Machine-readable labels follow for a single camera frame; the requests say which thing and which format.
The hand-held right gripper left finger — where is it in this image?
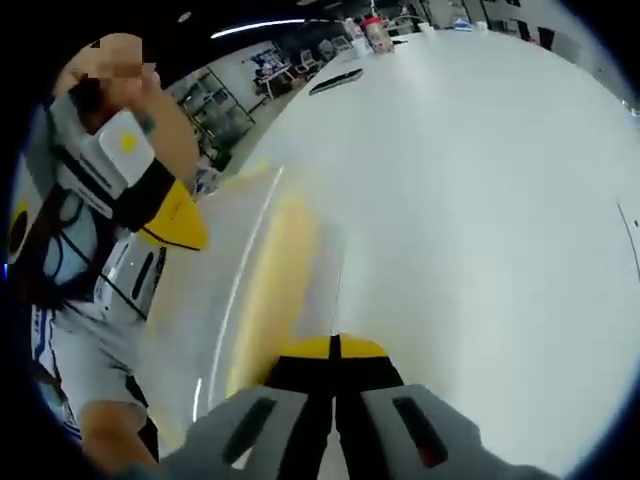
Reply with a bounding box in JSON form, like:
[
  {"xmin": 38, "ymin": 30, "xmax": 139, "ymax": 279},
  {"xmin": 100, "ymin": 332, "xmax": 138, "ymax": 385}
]
[{"xmin": 119, "ymin": 334, "xmax": 335, "ymax": 480}]

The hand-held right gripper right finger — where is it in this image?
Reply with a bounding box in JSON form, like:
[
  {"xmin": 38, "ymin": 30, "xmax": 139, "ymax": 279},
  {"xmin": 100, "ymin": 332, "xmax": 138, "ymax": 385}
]
[{"xmin": 333, "ymin": 333, "xmax": 557, "ymax": 480}]

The clear plastic bag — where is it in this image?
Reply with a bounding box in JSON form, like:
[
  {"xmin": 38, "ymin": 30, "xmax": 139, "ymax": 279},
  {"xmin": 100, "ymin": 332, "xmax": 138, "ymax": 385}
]
[{"xmin": 199, "ymin": 154, "xmax": 351, "ymax": 401}]

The jar with red lid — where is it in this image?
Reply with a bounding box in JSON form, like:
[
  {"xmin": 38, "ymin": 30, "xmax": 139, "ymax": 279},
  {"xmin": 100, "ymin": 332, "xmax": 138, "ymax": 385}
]
[{"xmin": 363, "ymin": 14, "xmax": 395, "ymax": 55}]

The white chest device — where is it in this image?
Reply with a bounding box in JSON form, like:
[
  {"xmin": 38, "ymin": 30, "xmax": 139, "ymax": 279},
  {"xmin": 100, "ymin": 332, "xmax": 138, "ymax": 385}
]
[{"xmin": 94, "ymin": 234, "xmax": 169, "ymax": 321}]

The person's dark hair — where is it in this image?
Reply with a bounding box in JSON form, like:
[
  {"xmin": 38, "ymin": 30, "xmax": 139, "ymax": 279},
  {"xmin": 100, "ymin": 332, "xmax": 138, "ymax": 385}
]
[{"xmin": 67, "ymin": 74, "xmax": 134, "ymax": 136}]

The person's leg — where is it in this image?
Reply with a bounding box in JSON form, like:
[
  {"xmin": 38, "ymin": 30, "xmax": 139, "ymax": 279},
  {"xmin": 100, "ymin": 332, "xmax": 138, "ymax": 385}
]
[{"xmin": 79, "ymin": 397, "xmax": 161, "ymax": 469}]

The metal shelf rack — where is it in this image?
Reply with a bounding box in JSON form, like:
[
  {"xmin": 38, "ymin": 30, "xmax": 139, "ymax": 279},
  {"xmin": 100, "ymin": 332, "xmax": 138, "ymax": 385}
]
[{"xmin": 168, "ymin": 67, "xmax": 257, "ymax": 169}]

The ceiling light strip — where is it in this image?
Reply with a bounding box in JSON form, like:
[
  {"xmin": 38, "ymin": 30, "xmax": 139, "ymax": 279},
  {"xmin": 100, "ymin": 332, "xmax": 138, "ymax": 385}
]
[{"xmin": 209, "ymin": 18, "xmax": 307, "ymax": 40}]

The black flat device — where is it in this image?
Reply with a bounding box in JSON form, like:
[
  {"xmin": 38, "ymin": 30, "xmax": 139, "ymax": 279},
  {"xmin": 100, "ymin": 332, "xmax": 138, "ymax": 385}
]
[{"xmin": 308, "ymin": 67, "xmax": 365, "ymax": 97}]

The white cup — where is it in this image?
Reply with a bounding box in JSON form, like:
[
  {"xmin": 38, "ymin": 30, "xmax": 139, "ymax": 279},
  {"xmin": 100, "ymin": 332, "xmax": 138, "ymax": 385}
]
[{"xmin": 351, "ymin": 22, "xmax": 371, "ymax": 55}]

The black device cable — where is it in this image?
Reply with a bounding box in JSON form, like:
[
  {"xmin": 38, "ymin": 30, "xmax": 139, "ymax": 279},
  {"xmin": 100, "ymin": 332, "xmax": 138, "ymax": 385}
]
[{"xmin": 42, "ymin": 194, "xmax": 101, "ymax": 286}]

